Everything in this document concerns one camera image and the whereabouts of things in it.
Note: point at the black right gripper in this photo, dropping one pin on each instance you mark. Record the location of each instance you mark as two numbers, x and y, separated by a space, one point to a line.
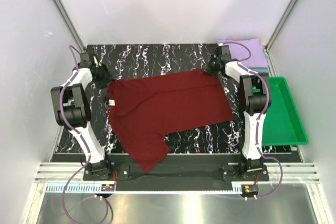
208 70

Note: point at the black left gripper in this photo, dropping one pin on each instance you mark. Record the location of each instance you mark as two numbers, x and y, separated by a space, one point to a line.
106 79

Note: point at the dark red t shirt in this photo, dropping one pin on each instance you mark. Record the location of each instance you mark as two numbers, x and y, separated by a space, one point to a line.
143 111

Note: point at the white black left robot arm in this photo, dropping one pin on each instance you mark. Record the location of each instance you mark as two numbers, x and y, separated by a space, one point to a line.
73 112

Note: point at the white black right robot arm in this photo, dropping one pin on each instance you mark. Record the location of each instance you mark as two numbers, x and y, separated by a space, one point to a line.
254 100

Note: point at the folded lavender t shirt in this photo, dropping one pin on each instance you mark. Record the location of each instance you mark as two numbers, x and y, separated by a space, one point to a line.
252 53

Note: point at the folded grey blue t shirt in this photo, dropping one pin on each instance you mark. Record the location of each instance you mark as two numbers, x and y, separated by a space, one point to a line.
263 69

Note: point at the green plastic tray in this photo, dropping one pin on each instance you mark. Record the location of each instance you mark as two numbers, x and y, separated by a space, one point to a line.
282 125

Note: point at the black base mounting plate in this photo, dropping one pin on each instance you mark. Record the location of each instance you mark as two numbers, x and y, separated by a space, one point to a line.
180 169

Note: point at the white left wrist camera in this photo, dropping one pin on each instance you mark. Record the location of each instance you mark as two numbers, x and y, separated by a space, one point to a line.
97 63

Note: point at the left aluminium frame post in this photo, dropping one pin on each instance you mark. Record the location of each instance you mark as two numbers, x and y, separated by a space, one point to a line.
69 24

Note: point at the aluminium frame post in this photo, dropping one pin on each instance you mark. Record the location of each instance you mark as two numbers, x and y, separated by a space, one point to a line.
69 24
282 21

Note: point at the right aluminium frame post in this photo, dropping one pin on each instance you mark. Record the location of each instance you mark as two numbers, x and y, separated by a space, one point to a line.
282 21

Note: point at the aluminium front rail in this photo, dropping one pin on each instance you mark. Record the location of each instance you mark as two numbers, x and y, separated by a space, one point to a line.
293 173

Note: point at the white slotted cable duct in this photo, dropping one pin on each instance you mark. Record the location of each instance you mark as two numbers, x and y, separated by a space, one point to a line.
122 188

